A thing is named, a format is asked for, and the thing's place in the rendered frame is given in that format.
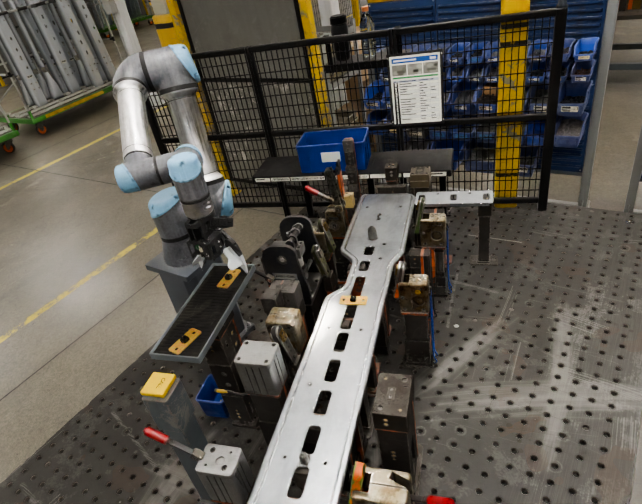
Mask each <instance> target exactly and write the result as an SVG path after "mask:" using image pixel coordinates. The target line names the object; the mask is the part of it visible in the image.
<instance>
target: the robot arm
mask: <svg viewBox="0 0 642 504"><path fill-rule="evenodd" d="M200 81H201V79H200V76H199V74H198V71H197V69H196V66H195V64H194V62H193V59H192V57H191V55H190V53H189V50H188V49H187V47H186V46H185V45H184V44H175V45H169V46H165V47H161V48H156V49H152V50H147V51H143V52H137V53H134V54H132V55H130V56H128V57H127V58H126V59H125V60H124V61H123V62H122V63H121V64H120V66H119V67H118V69H117V71H116V73H115V75H114V78H113V83H112V91H113V97H114V99H115V100H116V101H117V102H118V112H119V122H120V132H121V142H122V152H123V161H124V164H123V163H122V164H121V165H118V166H116V167H115V169H114V174H115V178H116V181H117V184H118V186H119V188H120V189H121V190H122V191H123V192H124V193H130V192H131V193H132V192H137V191H141V190H144V189H148V188H152V187H156V186H160V185H164V184H168V183H172V182H173V183H174V186H175V187H169V188H166V189H164V190H161V191H160V192H158V193H156V194H155V195H154V196H153V197H152V198H151V199H150V201H149V203H148V208H149V211H150V213H151V217H152V218H153V221H154V223H155V226H156V228H157V230H158V233H159V235H160V237H161V240H162V249H163V259H164V261H165V263H166V264H167V265H168V266H171V267H183V266H187V265H190V264H192V266H194V265H195V264H197V263H198V262H199V265H200V267H201V268H202V269H203V267H204V265H205V264H206V262H207V261H206V260H212V259H213V261H215V260H216V258H218V257H219V256H220V255H221V254H222V252H221V250H222V249H223V246H224V245H225V246H226V248H225V249H224V250H223V253H224V255H225V256H226V257H227V258H228V268H229V269H230V270H234V269H236V268H238V267H239V266H240V267H241V269H242V270H243V271H244V272H245V273H248V268H247V265H246V262H245V259H244V257H243V255H242V251H241V250H240V248H239V246H238V244H237V243H236V241H235V240H234V239H233V238H231V237H230V236H229V235H228V234H227V233H226V231H224V230H223V229H222V228H229V227H233V218H229V216H231V215H232V214H233V212H234V206H233V198H232V191H231V185H230V181H229V180H225V179H224V176H223V175H222V174H221V173H219V172H218V171H217V169H216V165H215V162H214V159H213V155H212V152H211V148H210V145H209V141H208V138H207V135H206V131H205V128H204V124H203V121H202V117H201V114H200V111H199V107H198V104H197V100H196V97H195V94H196V92H197V90H198V86H197V83H199V82H200ZM157 91H159V93H160V96H161V98H163V99H165V100H166V101H167V102H168V105H169V108H170V112H171V115H172V118H173V122H174V125H175V128H176V131H177V135H178V138H179V141H180V144H181V146H179V147H178V148H177V149H176V150H175V151H174V152H171V153H167V154H163V155H158V156H154V157H153V153H152V146H151V139H150V132H149V124H148V117H147V110H146V103H145V102H146V100H147V98H148V93H151V92H157Z"/></svg>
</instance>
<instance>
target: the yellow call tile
mask: <svg viewBox="0 0 642 504"><path fill-rule="evenodd" d="M175 379H176V375H175V374H167V373H157V372H153V374H152V375H151V377H150V378H149V380H148V381H147V383H146V384H145V386H144V387H143V389H142V390H141V391H140V393H141V395H144V396H152V397H161V398H164V397H165V395H166V394H167V392H168V391H169V389H170V387H171V386H172V384H173V382H174V381H175Z"/></svg>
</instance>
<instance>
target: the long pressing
mask: <svg viewBox="0 0 642 504"><path fill-rule="evenodd" d="M414 202H415V196H414V195H413V194H409V193H397V194H364V195H362V196H361V197H360V199H359V201H358V204H357V207H356V209H355V212H354V214H353V217H352V219H351V222H350V225H349V227H348V230H347V232H346V235H345V238H344V240H343V243H342V245H341V248H340V251H341V254H342V255H343V256H344V257H345V258H347V259H348V260H349V261H350V262H351V263H352V265H351V268H350V271H349V274H348V277H347V280H346V283H345V285H344V286H343V287H342V288H340V289H339V290H337V291H335V292H333V293H331V294H329V295H327V296H326V297H325V299H324V301H323V303H322V306H321V309H320V311H319V314H318V317H317V319H316V322H315V324H314V327H313V330H312V332H311V335H310V338H309V340H308V343H307V346H306V348H305V351H304V354H303V356H302V359H301V361H300V364H299V367H298V369H297V372H296V375H295V377H294V380H293V383H292V385H291V388H290V390H289V393H288V396H287V398H286V401H285V404H284V406H283V409H282V412H281V414H280V417H279V420H278V422H277V425H276V427H275V430H274V433H273V435H272V438H271V441H270V443H269V446H268V449H267V451H266V454H265V456H264V459H263V462H262V464H261V467H260V470H259V472H258V475H257V478H256V480H255V483H254V485H253V488H252V491H251V493H250V496H249V499H248V501H247V504H339V503H340V498H341V494H342V489H343V485H344V481H345V476H346V472H347V468H348V463H349V459H350V455H351V450H352V446H353V442H354V437H355V433H356V428H357V424H358V420H359V415H360V411H361V407H362V402H363V398H364V394H365V389H366V385H367V381H368V376H369V372H370V368H371V363H372V359H373V354H374V350H375V346H376V341H377V337H378V333H379V328H380V324H381V320H382V315H383V311H384V307H385V302H386V298H387V293H388V289H389V285H390V280H391V276H392V272H393V267H394V265H395V263H396V262H397V261H398V260H399V259H400V258H401V257H402V256H403V255H404V253H405V248H406V243H407V239H408V234H409V229H410V224H411V219H412V215H413V210H414V205H415V204H414ZM400 206H401V207H400ZM366 207H368V208H366ZM379 213H381V216H379V217H380V220H377V215H379ZM370 226H374V227H375V228H376V231H377V239H376V240H369V239H368V228H369V227H370ZM383 244H385V245H383ZM367 247H374V251H373V254H372V255H364V253H365V249H366V248H367ZM379 258H382V259H379ZM362 262H370V264H369V268H368V270H367V271H359V268H360V265H361V263H362ZM358 277H364V278H365V281H364V285H363V288H362V291H361V295H360V296H367V297H368V300H367V304H366V305H353V306H357V308H356V312H355V315H354V319H353V322H352V325H351V328H350V329H341V325H342V322H343V319H344V316H345V312H346V309H347V307H348V306H349V305H344V304H339V301H340V298H341V296H343V295H344V296H351V293H352V290H353V287H354V284H355V281H356V278H358ZM328 327H330V329H328ZM360 329H362V331H360ZM340 333H346V334H348V335H349V336H348V339H347V342H346V346H345V349H344V351H343V352H335V351H334V347H335V344H336V341H337V338H338V335H339V334H340ZM330 361H340V366H339V370H338V373H337V376H336V380H335V381H333V382H329V381H325V380H324V379H325V375H326V372H327V369H328V366H329V363H330ZM309 383H311V385H310V386H309V385H308V384H309ZM322 391H326V392H330V393H331V397H330V400H329V404H328V407H327V410H326V413H325V415H322V416H321V415H315V414H314V410H315V407H316V404H317V401H318V397H319V394H320V393H321V392H322ZM311 426H315V427H320V428H321V431H320V434H319V438H318V441H317V444H316V448H315V451H314V453H313V454H308V455H309V456H310V460H309V463H308V465H303V464H299V463H300V459H299V454H300V453H301V452H302V448H303V445H304V442H305V438H306V435H307V432H308V429H309V428H310V427H311ZM284 456H286V458H283V457H284ZM324 462H327V464H326V465H325V464H324ZM299 466H300V467H307V468H308V469H309V472H308V475H307V478H306V482H305V485H304V488H303V492H302V495H301V497H300V498H299V499H292V498H289V497H288V492H289V489H290V486H291V483H292V479H293V476H294V473H295V470H296V468H297V467H299Z"/></svg>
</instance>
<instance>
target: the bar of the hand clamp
mask: <svg viewBox="0 0 642 504"><path fill-rule="evenodd" d="M334 173H336V174H337V175H339V174H340V169H339V167H335V170H334V169H333V168H332V166H331V167H326V169H325V171H324V172H322V175H325V176H326V178H327V181H328V184H329V187H330V190H331V193H332V196H333V199H334V202H335V205H341V206H342V204H343V206H342V207H343V208H345V204H344V201H343V198H342V195H341V192H340V189H339V186H338V183H337V180H336V177H335V174H334ZM341 203H342V204H341Z"/></svg>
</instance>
